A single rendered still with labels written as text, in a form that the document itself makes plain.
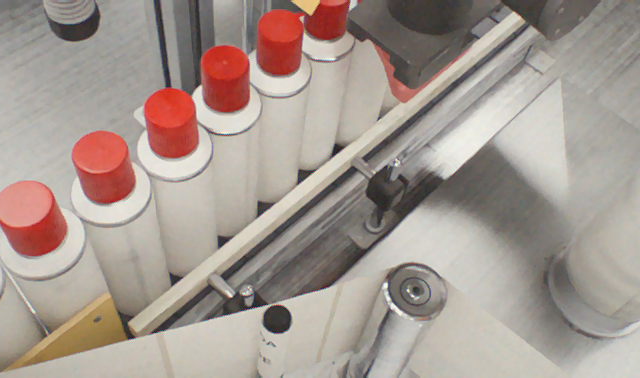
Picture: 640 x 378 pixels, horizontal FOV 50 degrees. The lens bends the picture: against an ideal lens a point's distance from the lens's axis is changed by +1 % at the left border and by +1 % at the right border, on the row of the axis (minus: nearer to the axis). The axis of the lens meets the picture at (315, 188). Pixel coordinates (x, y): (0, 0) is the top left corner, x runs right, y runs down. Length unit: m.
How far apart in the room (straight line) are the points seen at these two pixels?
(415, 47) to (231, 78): 0.12
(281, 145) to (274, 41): 0.11
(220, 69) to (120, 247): 0.14
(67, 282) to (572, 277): 0.40
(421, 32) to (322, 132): 0.17
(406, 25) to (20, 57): 0.50
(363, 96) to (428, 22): 0.16
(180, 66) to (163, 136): 0.22
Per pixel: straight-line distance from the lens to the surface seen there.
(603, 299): 0.61
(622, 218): 0.55
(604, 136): 0.78
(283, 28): 0.49
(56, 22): 0.49
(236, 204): 0.57
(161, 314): 0.56
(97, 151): 0.43
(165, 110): 0.44
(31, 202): 0.42
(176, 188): 0.47
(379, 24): 0.47
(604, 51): 0.95
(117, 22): 0.86
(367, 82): 0.60
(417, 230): 0.65
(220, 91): 0.46
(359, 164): 0.64
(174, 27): 0.62
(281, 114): 0.53
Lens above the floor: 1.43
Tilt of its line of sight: 57 degrees down
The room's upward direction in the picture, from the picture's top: 10 degrees clockwise
